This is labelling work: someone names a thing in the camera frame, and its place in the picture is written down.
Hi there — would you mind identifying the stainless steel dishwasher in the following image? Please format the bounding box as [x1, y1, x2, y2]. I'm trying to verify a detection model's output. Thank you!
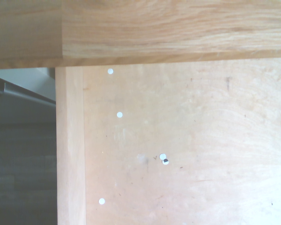
[0, 74, 57, 225]

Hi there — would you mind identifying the large open wooden drawer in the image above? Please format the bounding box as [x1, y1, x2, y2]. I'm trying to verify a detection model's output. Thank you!
[55, 57, 281, 225]

